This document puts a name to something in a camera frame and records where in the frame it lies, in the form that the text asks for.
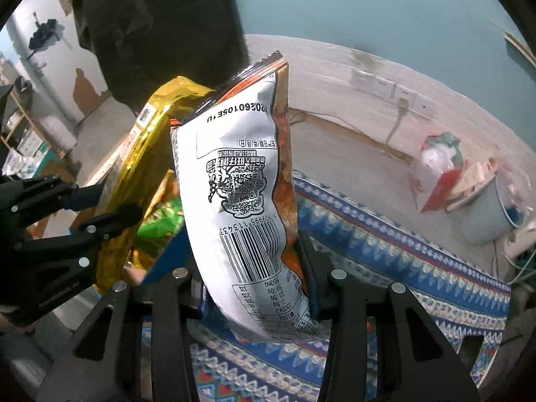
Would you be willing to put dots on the light blue trash bin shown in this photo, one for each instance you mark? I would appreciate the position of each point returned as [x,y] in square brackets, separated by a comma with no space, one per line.
[485,217]

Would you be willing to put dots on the red and white paper bag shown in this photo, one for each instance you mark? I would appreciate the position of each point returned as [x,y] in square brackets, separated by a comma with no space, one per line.
[435,176]

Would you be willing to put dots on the green chip bag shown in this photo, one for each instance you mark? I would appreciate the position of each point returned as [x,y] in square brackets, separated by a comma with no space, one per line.
[161,222]

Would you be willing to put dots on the white wall socket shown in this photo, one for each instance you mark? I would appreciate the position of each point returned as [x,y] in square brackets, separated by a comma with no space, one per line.
[362,79]
[383,86]
[404,94]
[425,104]

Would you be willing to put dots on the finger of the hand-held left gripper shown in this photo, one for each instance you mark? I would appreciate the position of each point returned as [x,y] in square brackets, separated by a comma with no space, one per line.
[109,222]
[79,197]

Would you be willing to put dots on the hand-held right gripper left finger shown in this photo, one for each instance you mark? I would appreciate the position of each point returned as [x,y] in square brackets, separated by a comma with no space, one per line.
[184,295]

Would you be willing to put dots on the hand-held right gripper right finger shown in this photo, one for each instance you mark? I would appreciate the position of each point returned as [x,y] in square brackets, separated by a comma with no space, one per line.
[307,268]

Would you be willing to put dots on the white-backed orange snack bag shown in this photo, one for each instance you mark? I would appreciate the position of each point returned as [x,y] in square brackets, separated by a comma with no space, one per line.
[243,217]

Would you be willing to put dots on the patterned blue blanket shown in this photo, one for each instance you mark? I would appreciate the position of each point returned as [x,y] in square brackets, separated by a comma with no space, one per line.
[377,259]

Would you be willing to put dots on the yellow biscuit packet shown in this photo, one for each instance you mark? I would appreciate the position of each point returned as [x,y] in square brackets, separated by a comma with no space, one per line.
[125,176]

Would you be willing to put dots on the wooden shelf rack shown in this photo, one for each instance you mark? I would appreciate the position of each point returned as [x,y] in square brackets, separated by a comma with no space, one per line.
[16,130]

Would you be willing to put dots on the folded cardboard pieces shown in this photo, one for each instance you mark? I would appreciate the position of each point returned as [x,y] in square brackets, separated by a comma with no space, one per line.
[473,184]

